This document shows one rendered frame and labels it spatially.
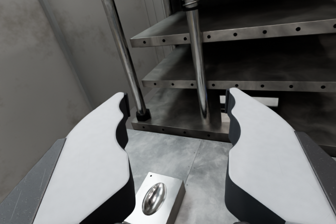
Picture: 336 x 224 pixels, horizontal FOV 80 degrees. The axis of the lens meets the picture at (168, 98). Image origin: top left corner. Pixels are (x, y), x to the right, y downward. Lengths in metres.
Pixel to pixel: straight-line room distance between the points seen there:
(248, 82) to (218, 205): 0.56
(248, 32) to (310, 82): 0.34
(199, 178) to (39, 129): 1.67
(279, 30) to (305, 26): 0.08
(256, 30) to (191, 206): 0.74
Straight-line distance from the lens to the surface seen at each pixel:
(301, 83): 1.05
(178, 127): 1.18
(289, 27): 0.95
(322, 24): 0.96
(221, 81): 1.05
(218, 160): 0.96
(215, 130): 1.13
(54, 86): 2.24
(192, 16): 0.93
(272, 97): 1.06
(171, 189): 0.81
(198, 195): 0.86
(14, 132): 2.13
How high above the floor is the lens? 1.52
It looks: 29 degrees down
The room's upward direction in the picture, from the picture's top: 13 degrees counter-clockwise
